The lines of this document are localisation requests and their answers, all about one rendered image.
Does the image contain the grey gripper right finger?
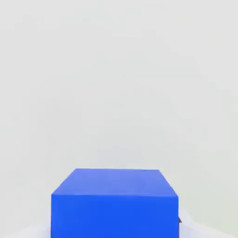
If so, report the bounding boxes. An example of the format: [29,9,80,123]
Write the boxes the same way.
[178,209,214,238]

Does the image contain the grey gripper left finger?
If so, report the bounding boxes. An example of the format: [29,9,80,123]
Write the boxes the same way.
[11,222,52,238]

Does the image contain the small blue cube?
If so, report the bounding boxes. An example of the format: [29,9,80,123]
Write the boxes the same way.
[50,168,179,238]

